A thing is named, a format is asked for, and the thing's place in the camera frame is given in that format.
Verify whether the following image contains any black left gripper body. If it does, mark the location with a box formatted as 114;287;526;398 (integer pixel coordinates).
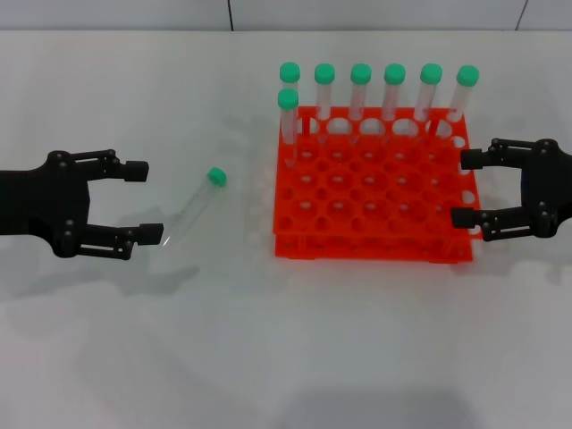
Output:
0;151;94;259

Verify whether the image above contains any orange test tube rack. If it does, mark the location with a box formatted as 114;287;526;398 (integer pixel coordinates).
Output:
272;105;482;265

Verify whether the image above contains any clear test tube green cap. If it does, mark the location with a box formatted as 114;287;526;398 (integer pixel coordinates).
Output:
349;63;374;135
383;63;407;135
445;64;481;131
277;88;300;169
279;61;301;96
163;166;228;248
415;63;443;135
314;63;337;135

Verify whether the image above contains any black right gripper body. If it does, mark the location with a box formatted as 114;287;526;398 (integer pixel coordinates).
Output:
519;138;572;239

